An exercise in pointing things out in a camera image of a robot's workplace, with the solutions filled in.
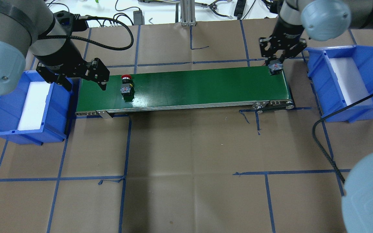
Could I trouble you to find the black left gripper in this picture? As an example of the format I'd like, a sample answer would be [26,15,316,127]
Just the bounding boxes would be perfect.
[36,36,110,92]

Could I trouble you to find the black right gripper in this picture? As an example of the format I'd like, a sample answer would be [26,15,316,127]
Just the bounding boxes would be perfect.
[259,16,307,62]

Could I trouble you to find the red push button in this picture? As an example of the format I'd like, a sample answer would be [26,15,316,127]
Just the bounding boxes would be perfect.
[120,75,134,97]

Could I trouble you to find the yellow push button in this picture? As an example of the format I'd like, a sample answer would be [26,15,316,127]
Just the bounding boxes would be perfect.
[267,59,284,75]

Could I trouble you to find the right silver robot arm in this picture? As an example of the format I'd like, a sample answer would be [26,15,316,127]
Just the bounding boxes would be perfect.
[259,0,373,233]

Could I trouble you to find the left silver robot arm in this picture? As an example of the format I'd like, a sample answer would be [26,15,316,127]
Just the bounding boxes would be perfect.
[0,0,110,95]

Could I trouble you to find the blue bin left side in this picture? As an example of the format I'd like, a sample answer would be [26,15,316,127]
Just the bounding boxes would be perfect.
[0,71,73,145]

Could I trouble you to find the blue bin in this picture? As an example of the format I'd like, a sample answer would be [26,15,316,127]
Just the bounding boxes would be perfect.
[0,71,73,145]
[306,45,373,117]

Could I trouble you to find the white foam pad left bin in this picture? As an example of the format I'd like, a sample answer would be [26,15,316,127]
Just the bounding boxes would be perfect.
[17,82,51,131]

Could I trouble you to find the white foam pad bin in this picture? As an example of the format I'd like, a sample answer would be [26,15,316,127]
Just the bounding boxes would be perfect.
[17,82,51,131]
[329,57,369,105]

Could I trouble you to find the green conveyor belt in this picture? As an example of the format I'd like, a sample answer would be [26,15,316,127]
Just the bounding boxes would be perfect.
[76,66,296,117]

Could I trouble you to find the white foam pad right bin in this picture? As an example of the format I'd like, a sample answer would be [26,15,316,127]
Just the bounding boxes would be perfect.
[329,57,369,105]

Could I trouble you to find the black power adapter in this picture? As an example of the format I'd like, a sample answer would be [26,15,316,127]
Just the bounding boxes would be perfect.
[133,9,145,25]

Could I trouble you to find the blue bin right side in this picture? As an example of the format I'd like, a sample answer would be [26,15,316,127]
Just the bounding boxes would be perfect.
[306,45,373,117]

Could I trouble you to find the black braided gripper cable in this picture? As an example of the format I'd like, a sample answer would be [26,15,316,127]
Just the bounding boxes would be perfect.
[38,16,134,51]
[312,81,373,185]

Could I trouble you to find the aluminium frame post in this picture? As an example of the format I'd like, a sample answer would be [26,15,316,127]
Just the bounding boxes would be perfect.
[180,0,196,27]

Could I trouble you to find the black braided right gripper cable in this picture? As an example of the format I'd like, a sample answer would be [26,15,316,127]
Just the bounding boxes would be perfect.
[312,81,373,185]

